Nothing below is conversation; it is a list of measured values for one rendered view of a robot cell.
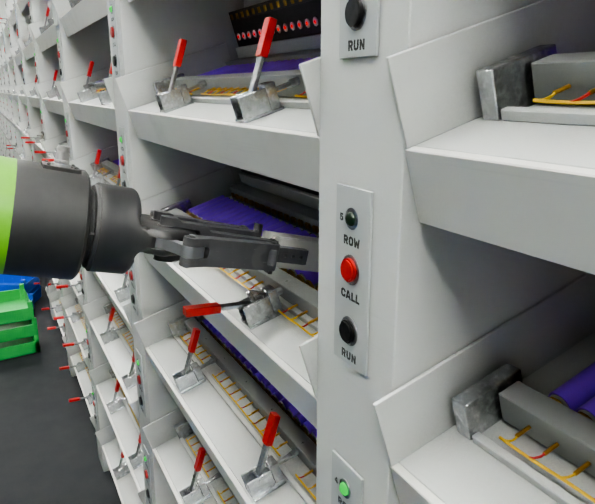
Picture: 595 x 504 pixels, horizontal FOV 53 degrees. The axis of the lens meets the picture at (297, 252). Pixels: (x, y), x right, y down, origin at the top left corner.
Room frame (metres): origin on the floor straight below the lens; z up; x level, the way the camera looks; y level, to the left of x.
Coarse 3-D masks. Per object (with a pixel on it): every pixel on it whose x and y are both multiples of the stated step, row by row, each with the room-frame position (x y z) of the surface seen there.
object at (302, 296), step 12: (240, 276) 0.66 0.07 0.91; (252, 276) 0.65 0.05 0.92; (264, 276) 0.61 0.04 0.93; (276, 276) 0.60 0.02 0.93; (288, 276) 0.59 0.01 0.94; (252, 288) 0.62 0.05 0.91; (288, 288) 0.56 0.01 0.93; (300, 288) 0.56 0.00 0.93; (312, 288) 0.55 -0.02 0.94; (288, 300) 0.57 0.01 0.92; (300, 300) 0.54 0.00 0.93; (312, 300) 0.53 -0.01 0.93; (312, 312) 0.52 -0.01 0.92; (312, 336) 0.49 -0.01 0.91
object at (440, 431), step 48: (576, 288) 0.40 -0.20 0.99; (528, 336) 0.38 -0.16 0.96; (576, 336) 0.40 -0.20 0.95; (432, 384) 0.34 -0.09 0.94; (480, 384) 0.35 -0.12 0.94; (528, 384) 0.37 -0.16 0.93; (576, 384) 0.34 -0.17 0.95; (384, 432) 0.33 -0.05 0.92; (432, 432) 0.34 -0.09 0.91; (480, 432) 0.34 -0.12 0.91; (528, 432) 0.32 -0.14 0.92; (576, 432) 0.29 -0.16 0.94; (432, 480) 0.31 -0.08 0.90; (480, 480) 0.30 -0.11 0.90; (528, 480) 0.29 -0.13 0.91; (576, 480) 0.29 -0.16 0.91
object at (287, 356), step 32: (192, 192) 1.00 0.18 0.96; (224, 192) 1.02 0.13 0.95; (288, 192) 0.84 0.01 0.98; (192, 288) 0.69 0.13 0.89; (224, 288) 0.66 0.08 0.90; (224, 320) 0.60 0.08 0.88; (288, 320) 0.55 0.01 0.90; (256, 352) 0.53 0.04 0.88; (288, 352) 0.49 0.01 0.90; (288, 384) 0.47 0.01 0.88
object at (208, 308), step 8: (248, 296) 0.56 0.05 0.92; (200, 304) 0.54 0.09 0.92; (208, 304) 0.54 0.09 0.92; (216, 304) 0.54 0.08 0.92; (224, 304) 0.55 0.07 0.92; (232, 304) 0.55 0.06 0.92; (240, 304) 0.55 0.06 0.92; (248, 304) 0.56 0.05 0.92; (184, 312) 0.53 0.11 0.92; (192, 312) 0.53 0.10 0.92; (200, 312) 0.53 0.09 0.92; (208, 312) 0.54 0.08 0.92; (216, 312) 0.54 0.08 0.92
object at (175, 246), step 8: (160, 240) 0.48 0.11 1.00; (168, 240) 0.47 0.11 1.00; (176, 240) 0.48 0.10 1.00; (160, 248) 0.48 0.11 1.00; (168, 248) 0.47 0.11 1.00; (176, 248) 0.47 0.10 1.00; (184, 248) 0.46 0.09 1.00; (192, 248) 0.46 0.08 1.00; (200, 248) 0.47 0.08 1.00; (184, 256) 0.46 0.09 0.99; (192, 256) 0.46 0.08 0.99; (200, 256) 0.47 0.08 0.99
